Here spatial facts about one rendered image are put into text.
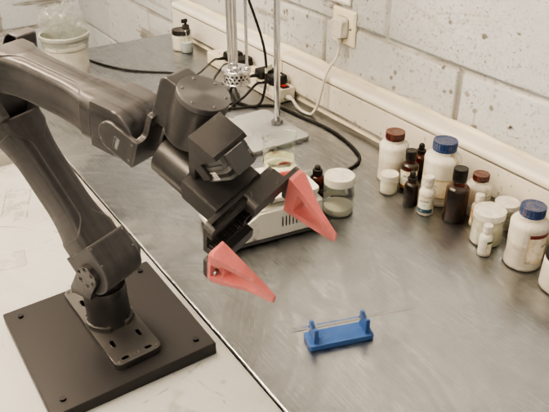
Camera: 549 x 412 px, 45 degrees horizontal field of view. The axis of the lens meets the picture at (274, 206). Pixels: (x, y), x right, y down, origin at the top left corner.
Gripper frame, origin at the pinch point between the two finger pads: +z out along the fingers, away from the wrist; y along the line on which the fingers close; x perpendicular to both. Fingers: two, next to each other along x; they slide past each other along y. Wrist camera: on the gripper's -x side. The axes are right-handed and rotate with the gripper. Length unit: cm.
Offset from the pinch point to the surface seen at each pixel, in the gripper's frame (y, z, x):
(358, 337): 9.9, 7.8, 30.7
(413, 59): 73, -23, 45
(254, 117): 52, -49, 73
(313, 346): 4.2, 3.9, 30.4
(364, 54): 75, -36, 56
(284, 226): 22, -16, 44
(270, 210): 20.7, -18.7, 40.3
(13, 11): 75, -215, 175
